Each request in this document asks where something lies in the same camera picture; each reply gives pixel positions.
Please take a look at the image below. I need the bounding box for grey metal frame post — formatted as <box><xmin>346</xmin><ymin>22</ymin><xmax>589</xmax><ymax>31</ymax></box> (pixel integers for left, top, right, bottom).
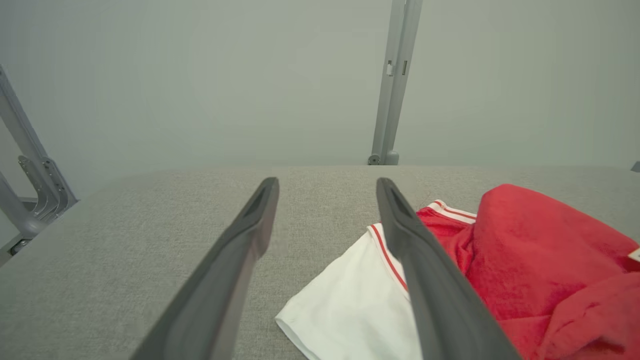
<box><xmin>368</xmin><ymin>0</ymin><xmax>424</xmax><ymax>166</ymax></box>

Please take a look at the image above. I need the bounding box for red and white jersey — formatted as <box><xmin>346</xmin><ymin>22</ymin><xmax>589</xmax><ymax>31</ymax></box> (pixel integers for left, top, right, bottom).
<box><xmin>275</xmin><ymin>183</ymin><xmax>640</xmax><ymax>360</ymax></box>

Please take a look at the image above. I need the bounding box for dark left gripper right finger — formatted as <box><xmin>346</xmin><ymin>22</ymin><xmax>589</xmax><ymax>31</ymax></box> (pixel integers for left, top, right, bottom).
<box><xmin>376</xmin><ymin>177</ymin><xmax>523</xmax><ymax>360</ymax></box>

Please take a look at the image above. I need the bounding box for grey metal frame bracket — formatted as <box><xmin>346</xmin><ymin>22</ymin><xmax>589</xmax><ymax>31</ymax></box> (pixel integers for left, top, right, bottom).
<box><xmin>0</xmin><ymin>65</ymin><xmax>79</xmax><ymax>257</ymax></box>

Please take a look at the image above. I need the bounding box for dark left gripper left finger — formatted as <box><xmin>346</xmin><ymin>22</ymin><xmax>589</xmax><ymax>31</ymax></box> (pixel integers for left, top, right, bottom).
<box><xmin>129</xmin><ymin>176</ymin><xmax>280</xmax><ymax>360</ymax></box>

